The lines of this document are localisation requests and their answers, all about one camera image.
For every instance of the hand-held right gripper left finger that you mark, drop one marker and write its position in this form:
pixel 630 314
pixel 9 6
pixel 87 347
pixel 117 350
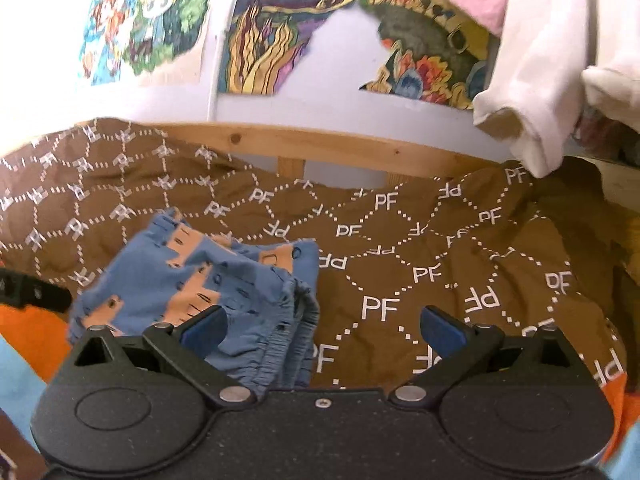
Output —
pixel 207 330

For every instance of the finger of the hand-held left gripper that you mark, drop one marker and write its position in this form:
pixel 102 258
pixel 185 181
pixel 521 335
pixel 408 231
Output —
pixel 30 290

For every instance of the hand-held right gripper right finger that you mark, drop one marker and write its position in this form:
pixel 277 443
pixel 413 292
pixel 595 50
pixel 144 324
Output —
pixel 442 330

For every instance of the blue printed pants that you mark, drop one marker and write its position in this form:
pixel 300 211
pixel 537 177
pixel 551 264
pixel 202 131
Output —
pixel 150 270

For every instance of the orange teal yellow bedsheet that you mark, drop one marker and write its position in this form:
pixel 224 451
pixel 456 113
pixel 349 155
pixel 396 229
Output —
pixel 30 340

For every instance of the brown patterned blanket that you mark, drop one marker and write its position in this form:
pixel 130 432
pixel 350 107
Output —
pixel 400 240

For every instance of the wooden bed end board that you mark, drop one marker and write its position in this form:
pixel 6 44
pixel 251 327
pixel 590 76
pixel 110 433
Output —
pixel 622 182

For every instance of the white hanging garment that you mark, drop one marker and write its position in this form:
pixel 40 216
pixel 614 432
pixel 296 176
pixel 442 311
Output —
pixel 545 60

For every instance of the white folded cloth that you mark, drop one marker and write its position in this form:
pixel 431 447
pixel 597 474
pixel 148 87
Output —
pixel 615 95

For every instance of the wooden frame rail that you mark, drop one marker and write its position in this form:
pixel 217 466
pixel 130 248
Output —
pixel 350 147

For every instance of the floral wall poster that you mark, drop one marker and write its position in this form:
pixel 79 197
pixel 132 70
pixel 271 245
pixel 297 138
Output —
pixel 430 55

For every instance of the cartoon wall poster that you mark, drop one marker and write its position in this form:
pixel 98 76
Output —
pixel 145 20

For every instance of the swirl pattern wall poster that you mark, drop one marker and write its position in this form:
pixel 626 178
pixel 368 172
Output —
pixel 280 30

